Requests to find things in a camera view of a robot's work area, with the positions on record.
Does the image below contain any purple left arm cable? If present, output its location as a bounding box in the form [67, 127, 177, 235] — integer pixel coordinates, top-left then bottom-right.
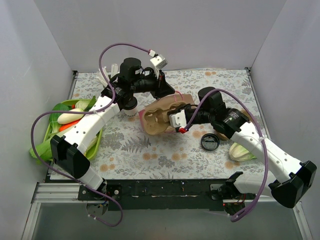
[30, 43, 156, 228]

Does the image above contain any aluminium frame rail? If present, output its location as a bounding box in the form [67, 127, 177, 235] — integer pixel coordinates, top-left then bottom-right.
[31, 182, 301, 204]

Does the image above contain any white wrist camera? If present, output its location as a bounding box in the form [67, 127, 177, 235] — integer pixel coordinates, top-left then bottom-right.
[148, 49, 168, 74]
[168, 109, 188, 134]

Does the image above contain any green white cabbage on table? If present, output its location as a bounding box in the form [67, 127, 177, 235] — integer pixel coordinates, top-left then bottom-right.
[228, 142, 256, 162]

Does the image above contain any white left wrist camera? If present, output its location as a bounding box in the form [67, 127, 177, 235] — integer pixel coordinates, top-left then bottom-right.
[148, 49, 168, 74]

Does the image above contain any orange carrot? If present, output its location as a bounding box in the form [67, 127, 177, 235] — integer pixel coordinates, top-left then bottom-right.
[58, 119, 80, 132]

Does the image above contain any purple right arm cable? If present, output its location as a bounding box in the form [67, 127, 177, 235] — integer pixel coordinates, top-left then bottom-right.
[184, 88, 270, 223]

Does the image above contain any floral patterned table mat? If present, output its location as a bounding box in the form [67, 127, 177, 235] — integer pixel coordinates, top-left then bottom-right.
[49, 69, 281, 180]

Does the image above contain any green bok choy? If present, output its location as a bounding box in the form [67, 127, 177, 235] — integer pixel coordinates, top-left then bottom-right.
[49, 103, 71, 133]

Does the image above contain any long green napa cabbage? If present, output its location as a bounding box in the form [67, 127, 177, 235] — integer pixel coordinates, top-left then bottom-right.
[29, 138, 53, 165]

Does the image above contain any green plastic tray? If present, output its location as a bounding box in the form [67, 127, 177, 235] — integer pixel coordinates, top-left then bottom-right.
[43, 96, 102, 160]

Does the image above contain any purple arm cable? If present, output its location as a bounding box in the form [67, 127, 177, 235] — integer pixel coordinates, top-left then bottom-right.
[184, 88, 270, 223]
[30, 43, 156, 228]

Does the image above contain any brown cardboard cup carrier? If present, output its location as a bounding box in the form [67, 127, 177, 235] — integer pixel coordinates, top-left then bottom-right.
[213, 108, 252, 141]

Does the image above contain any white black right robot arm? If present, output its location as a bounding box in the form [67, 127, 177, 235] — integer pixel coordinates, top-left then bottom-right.
[167, 87, 317, 209]

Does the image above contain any kraft paper cakes bag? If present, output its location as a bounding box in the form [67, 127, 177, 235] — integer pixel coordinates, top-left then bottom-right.
[138, 92, 196, 135]

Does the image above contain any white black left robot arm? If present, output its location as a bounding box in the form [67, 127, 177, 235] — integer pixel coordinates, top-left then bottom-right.
[50, 55, 175, 200]

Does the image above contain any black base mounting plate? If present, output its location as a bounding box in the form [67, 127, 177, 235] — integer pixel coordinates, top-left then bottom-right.
[77, 179, 257, 211]

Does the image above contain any white radish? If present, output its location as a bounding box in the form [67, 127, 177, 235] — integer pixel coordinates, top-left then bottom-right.
[57, 108, 84, 125]

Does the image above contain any black plastic cup lid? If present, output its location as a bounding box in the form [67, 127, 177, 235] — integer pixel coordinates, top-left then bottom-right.
[123, 97, 138, 110]

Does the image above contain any white paper coffee cup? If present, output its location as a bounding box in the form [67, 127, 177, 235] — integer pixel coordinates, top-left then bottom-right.
[123, 107, 138, 118]

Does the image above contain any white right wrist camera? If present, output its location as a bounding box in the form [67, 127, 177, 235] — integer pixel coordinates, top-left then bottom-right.
[168, 109, 188, 134]

